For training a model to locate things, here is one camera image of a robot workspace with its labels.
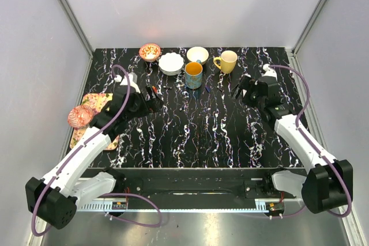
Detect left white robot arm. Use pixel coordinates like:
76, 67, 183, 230
25, 85, 163, 229

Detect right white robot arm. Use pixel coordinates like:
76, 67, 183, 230
232, 75, 353, 217

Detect yellow mug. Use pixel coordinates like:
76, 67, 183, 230
213, 50, 238, 74

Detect white scalloped bowl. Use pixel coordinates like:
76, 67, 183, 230
158, 52, 184, 76

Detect orange floral small bowl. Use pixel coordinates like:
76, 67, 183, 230
139, 43, 161, 62

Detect floral rectangular tray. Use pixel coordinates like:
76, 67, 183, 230
70, 92, 121, 151

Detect blue mug orange inside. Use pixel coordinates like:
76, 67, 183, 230
184, 62, 203, 89

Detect cream round bowl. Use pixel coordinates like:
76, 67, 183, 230
186, 47, 209, 65

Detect red patterned bowl on tray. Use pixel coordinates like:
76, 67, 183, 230
67, 105, 95, 128

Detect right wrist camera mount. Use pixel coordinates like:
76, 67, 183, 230
260, 64, 278, 85

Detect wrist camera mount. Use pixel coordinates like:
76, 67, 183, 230
114, 73, 141, 93
260, 64, 278, 85

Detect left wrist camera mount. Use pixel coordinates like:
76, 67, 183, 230
114, 73, 141, 93

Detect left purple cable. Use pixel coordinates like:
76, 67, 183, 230
31, 64, 162, 237

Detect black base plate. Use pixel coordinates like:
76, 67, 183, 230
57, 167, 318, 211

